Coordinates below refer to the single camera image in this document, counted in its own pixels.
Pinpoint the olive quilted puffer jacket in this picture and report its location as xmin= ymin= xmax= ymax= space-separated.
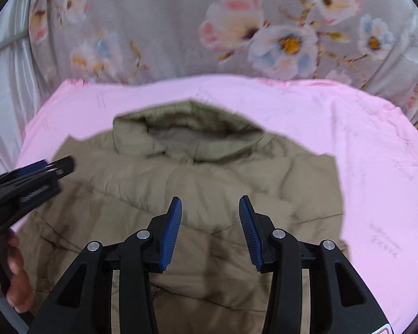
xmin=19 ymin=101 xmax=343 ymax=333

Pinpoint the person's left hand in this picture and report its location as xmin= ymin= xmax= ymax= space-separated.
xmin=6 ymin=229 xmax=35 ymax=314

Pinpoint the white satin curtain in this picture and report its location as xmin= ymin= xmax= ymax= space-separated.
xmin=0 ymin=0 xmax=49 ymax=174

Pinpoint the pink quilt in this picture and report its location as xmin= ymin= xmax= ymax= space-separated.
xmin=19 ymin=75 xmax=418 ymax=333

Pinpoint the grey floral bed sheet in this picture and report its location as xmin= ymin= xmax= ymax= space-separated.
xmin=28 ymin=0 xmax=418 ymax=129

